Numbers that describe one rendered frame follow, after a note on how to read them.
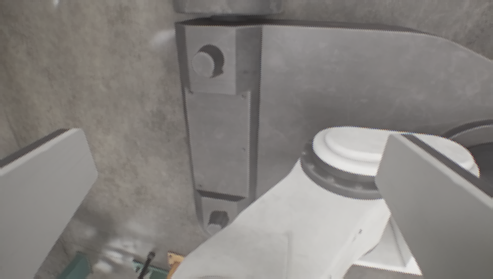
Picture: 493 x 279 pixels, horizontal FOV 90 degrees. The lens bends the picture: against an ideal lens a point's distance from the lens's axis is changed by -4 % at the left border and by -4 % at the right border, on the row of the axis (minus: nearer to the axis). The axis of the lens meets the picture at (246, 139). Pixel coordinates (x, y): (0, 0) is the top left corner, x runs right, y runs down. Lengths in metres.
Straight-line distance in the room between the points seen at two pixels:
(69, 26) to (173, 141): 0.41
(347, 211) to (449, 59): 0.29
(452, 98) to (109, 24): 0.76
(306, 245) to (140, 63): 0.62
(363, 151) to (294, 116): 0.17
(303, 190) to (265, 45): 0.24
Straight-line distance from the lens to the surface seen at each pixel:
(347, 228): 0.31
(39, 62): 0.99
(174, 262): 1.23
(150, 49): 0.73
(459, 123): 0.55
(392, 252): 0.49
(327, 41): 0.45
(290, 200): 0.32
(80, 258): 1.58
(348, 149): 0.35
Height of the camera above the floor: 0.61
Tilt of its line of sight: 58 degrees down
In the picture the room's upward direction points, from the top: 156 degrees counter-clockwise
